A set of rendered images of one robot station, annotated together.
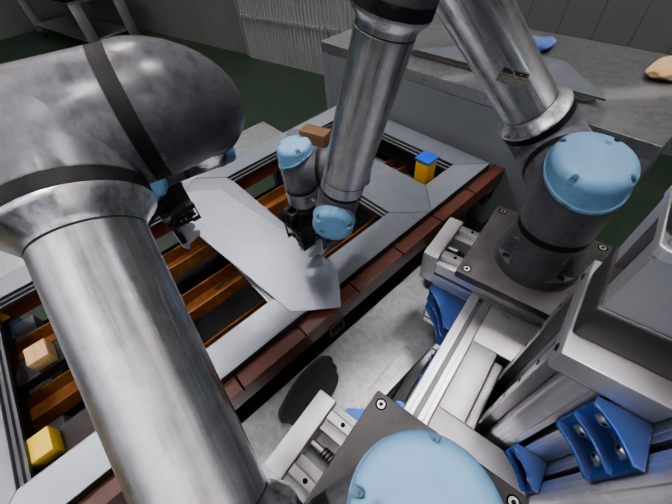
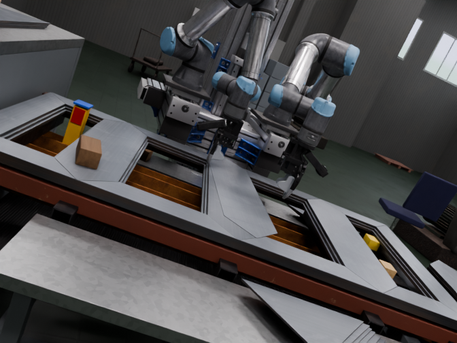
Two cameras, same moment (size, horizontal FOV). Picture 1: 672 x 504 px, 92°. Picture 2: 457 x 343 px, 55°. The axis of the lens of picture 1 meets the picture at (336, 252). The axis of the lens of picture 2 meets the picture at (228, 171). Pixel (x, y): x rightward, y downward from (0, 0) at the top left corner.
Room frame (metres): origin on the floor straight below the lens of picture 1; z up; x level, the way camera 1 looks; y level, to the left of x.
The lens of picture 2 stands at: (2.06, 0.92, 1.30)
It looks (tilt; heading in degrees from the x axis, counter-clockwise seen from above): 15 degrees down; 208
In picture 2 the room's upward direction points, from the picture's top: 24 degrees clockwise
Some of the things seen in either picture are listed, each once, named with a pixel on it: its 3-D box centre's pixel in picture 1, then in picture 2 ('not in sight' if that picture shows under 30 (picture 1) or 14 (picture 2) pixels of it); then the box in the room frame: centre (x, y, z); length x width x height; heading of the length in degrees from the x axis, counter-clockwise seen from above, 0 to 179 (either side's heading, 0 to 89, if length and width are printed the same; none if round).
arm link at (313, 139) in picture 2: not in sight; (309, 137); (0.66, 0.40, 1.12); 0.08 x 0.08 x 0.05
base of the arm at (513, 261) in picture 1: (545, 241); (190, 75); (0.36, -0.38, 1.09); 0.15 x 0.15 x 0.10
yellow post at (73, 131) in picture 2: (423, 182); (75, 130); (0.94, -0.35, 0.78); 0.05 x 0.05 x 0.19; 37
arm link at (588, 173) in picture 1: (575, 187); (198, 51); (0.37, -0.38, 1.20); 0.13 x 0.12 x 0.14; 167
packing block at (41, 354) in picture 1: (41, 354); (385, 269); (0.42, 0.80, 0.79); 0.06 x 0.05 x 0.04; 37
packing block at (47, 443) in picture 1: (44, 447); (370, 241); (0.20, 0.68, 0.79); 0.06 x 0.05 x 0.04; 37
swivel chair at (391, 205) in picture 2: not in sight; (403, 209); (-2.79, 0.42, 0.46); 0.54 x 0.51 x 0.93; 47
